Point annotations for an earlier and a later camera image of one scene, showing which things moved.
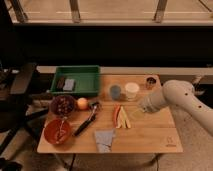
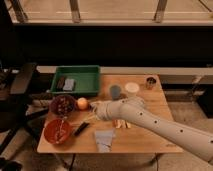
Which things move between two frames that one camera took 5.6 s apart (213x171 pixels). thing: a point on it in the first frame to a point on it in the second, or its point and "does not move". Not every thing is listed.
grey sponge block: x=69 y=84 does not move
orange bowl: x=57 y=131 does not move
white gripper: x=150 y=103 to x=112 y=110
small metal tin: x=151 y=82 does not move
